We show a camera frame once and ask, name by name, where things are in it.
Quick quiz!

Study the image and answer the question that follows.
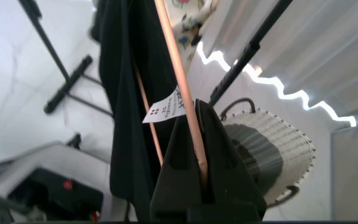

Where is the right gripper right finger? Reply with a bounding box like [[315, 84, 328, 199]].
[[195, 98, 267, 222]]

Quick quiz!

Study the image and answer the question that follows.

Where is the cream printed garment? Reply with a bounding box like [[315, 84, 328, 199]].
[[163, 0, 219, 75]]

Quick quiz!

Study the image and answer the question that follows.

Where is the black garment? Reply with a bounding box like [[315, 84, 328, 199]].
[[91, 0, 195, 222]]

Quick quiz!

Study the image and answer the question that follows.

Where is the white curtain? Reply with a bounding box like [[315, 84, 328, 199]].
[[197, 0, 358, 128]]

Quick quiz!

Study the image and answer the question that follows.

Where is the black clothes rack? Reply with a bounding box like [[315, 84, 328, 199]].
[[17, 0, 294, 118]]

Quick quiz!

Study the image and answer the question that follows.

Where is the pink clothes hanger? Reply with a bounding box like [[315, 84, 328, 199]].
[[134, 0, 209, 187]]

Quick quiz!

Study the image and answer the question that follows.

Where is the white laundry basket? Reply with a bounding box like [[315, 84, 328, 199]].
[[219, 97, 317, 209]]

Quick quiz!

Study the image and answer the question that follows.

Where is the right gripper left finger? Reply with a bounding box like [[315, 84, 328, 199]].
[[149, 115, 205, 222]]

